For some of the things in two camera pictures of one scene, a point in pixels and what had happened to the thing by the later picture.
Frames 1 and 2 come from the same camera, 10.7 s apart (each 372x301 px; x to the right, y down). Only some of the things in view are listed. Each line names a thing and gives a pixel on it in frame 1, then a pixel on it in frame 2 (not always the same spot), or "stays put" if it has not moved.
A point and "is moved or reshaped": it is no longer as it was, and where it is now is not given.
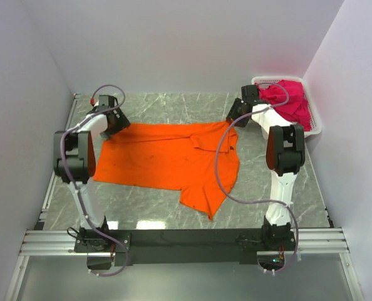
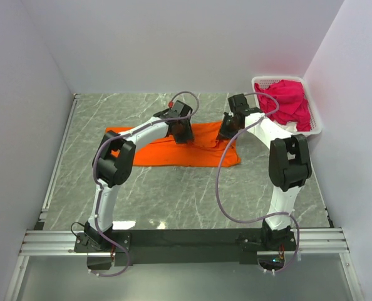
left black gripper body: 120,123 to 185,133
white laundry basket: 315,125 stays put
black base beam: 183,246 stays put
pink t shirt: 287,99 stays put
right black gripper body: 236,110 to 228,124
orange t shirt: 201,158 is moved or reshaped
